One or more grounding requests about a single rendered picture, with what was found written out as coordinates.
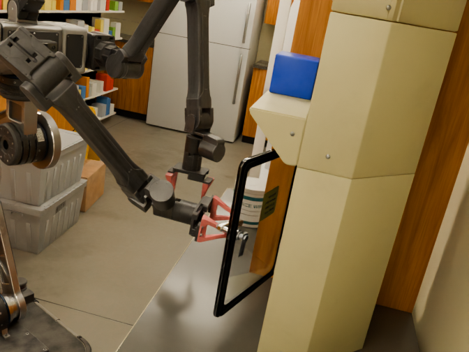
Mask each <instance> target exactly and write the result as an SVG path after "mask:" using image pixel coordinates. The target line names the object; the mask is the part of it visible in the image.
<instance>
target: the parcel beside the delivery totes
mask: <svg viewBox="0 0 469 352"><path fill-rule="evenodd" d="M105 167H106V165H105V164H104V163H103V162H102V161H96V160H92V159H85V160H84V166H83V170H82V176H81V179H87V180H88V181H87V185H86V186H85V188H84V193H83V198H82V204H81V208H80V212H86V211H87V210H88V209H89V208H90V207H91V206H92V205H93V204H94V203H95V202H96V201H97V200H98V199H99V198H100V197H101V196H102V195H103V192H104V183H105Z"/></svg>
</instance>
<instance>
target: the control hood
mask: <svg viewBox="0 0 469 352"><path fill-rule="evenodd" d="M310 104H311V100H306V99H302V98H296V97H292V96H286V95H282V94H275V93H271V92H269V90H268V91H267V92H266V93H265V94H263V95H262V96H261V97H260V98H259V99H258V100H257V101H256V102H255V103H254V104H253V105H252V106H251V107H250V108H249V111H250V114H251V116H252V117H253V118H254V120H255V121H256V123H257V124H258V126H259V127H260V129H261V130H262V132H263V133H264V135H265V136H266V137H267V139H268V141H269V142H270V143H271V145H272V147H273V148H274V149H275V150H276V152H277V154H278V155H279V156H280V158H281V160H282V161H283V162H284V163H285V164H286V165H289V166H297V164H298V160H299V154H300V150H301V147H302V140H303V137H304V132H305V128H306V122H307V118H308V112H309V108H310Z"/></svg>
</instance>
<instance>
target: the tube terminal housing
mask: <svg viewBox="0 0 469 352"><path fill-rule="evenodd" d="M455 39H456V33H453V32H448V31H441V30H437V29H430V28H425V27H418V26H413V25H409V24H401V23H397V22H390V21H385V20H378V19H373V18H369V17H361V16H357V15H349V14H345V13H337V12H331V13H330V15H329V21H328V25H327V30H326V34H325V40H324V43H323V47H322V53H321V57H320V63H319V66H318V72H317V76H316V79H315V86H314V89H313V95H312V99H311V104H310V108H309V112H308V118H307V122H306V128H305V132H304V137H303V140H302V144H301V150H300V154H299V160H298V164H297V169H296V173H295V179H294V183H293V186H292V192H291V196H290V202H289V205H288V211H287V215H286V218H285V225H284V228H283V234H282V238H281V244H280V247H279V251H278V257H277V261H276V267H275V270H274V276H273V279H272V283H271V289H270V293H269V299H268V303H267V308H266V312H265V318H264V322H263V325H262V332H261V335H260V341H259V344H258V350H257V352H353V351H357V350H360V349H362V348H363V345H364V341H365V338H366V334H367V331H368V328H369V324H370V322H371V317H372V315H373V310H374V308H375V304H376V301H377V299H378V294H379V292H380V287H381V285H382V280H383V278H384V275H385V271H386V269H387V264H388V262H389V257H390V255H391V252H392V248H393V246H394V241H395V239H396V234H397V232H398V229H399V225H400V222H401V218H402V215H403V211H404V209H405V204H406V202H407V199H408V195H409V192H410V188H411V185H412V181H413V178H414V176H415V171H416V169H417V164H418V162H419V158H420V155H421V152H422V148H423V146H424V141H425V139H426V134H427V132H428V129H429V125H430V122H431V118H432V115H433V111H434V108H435V106H436V101H437V99H438V95H439V92H440V88H441V85H442V81H443V78H444V76H445V71H446V69H447V65H448V62H449V58H450V55H451V53H452V48H453V46H454V41H455Z"/></svg>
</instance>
